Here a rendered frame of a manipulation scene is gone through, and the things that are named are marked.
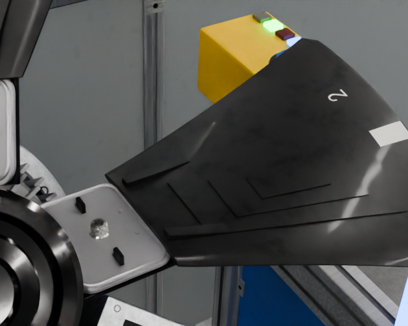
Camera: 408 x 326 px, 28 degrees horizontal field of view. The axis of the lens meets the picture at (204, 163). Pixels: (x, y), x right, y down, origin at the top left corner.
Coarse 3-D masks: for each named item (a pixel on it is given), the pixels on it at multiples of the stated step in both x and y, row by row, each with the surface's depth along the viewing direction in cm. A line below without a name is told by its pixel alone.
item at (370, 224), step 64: (320, 64) 66; (192, 128) 61; (256, 128) 61; (320, 128) 62; (128, 192) 56; (192, 192) 56; (256, 192) 56; (320, 192) 57; (384, 192) 59; (192, 256) 52; (256, 256) 53; (320, 256) 54; (384, 256) 56
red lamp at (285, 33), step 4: (284, 28) 97; (276, 32) 97; (280, 32) 97; (284, 32) 97; (288, 32) 97; (292, 32) 97; (280, 36) 96; (284, 36) 96; (288, 36) 96; (292, 36) 97; (284, 40) 96
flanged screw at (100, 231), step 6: (96, 222) 53; (102, 222) 53; (90, 228) 53; (96, 228) 52; (102, 228) 52; (108, 228) 53; (90, 234) 53; (96, 234) 53; (102, 234) 53; (108, 234) 53
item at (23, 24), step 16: (0, 0) 49; (16, 0) 48; (32, 0) 48; (48, 0) 48; (0, 16) 48; (16, 16) 48; (32, 16) 48; (0, 32) 48; (16, 32) 48; (32, 32) 48; (0, 48) 48; (16, 48) 48; (32, 48) 48; (0, 64) 48; (16, 64) 48
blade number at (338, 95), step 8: (328, 88) 64; (336, 88) 65; (344, 88) 65; (320, 96) 64; (328, 96) 64; (336, 96) 64; (344, 96) 64; (352, 96) 64; (328, 104) 63; (336, 104) 63; (344, 104) 64
